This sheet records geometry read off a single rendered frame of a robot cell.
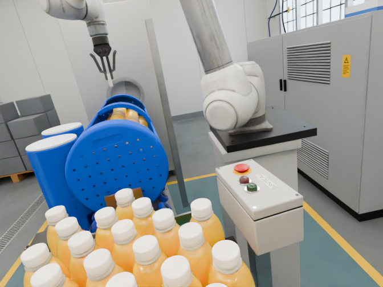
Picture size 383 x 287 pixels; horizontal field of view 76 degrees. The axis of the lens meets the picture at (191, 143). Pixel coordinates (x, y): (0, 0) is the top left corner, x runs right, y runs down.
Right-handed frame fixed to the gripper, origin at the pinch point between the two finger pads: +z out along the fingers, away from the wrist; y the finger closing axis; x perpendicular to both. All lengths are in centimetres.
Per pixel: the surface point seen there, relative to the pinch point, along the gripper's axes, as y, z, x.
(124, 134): -6, 14, 66
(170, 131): -34, 52, -78
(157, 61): -34, -7, -77
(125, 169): -4, 24, 66
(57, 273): 5, 24, 101
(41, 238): 19, 34, 74
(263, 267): -31, 46, 91
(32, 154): 51, 33, -12
